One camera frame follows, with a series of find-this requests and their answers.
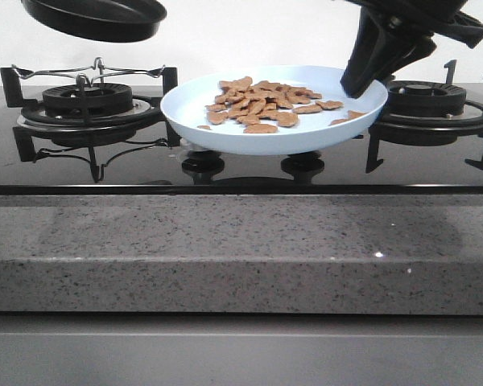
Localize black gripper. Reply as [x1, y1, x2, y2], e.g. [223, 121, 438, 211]
[341, 0, 483, 98]

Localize light blue plate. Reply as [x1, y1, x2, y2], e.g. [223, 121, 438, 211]
[160, 65, 388, 155]

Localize brown meat slices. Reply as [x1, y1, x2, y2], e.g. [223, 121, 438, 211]
[199, 76, 345, 133]

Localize black frying pan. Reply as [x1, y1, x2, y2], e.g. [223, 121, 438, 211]
[22, 0, 167, 43]

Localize right gas burner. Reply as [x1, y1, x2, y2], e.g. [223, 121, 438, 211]
[373, 80, 483, 135]

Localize gas burner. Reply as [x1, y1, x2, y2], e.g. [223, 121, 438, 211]
[373, 80, 483, 135]
[21, 83, 161, 129]

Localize black glass cooktop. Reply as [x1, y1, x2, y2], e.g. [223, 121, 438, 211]
[0, 85, 483, 195]

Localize right silver stove knob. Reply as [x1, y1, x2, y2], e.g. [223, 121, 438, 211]
[288, 151, 321, 159]

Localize silver stove knob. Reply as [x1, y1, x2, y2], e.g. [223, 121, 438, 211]
[180, 138, 208, 154]
[288, 151, 321, 159]

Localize right black pan support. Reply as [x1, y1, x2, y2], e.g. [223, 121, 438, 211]
[365, 60, 483, 173]

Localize black pan support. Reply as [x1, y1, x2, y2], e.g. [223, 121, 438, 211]
[0, 66, 182, 125]
[365, 60, 483, 173]

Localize left silver stove knob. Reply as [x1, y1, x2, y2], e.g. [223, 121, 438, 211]
[180, 138, 208, 154]

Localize left black pan support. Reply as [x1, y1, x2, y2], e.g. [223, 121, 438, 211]
[0, 66, 182, 125]

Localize left gas burner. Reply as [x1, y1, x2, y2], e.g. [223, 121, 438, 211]
[21, 83, 161, 129]

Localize grey cabinet front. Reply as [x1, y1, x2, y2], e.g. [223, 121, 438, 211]
[0, 314, 483, 385]

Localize wire pan support ring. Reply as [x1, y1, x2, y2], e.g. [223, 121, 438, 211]
[10, 56, 166, 88]

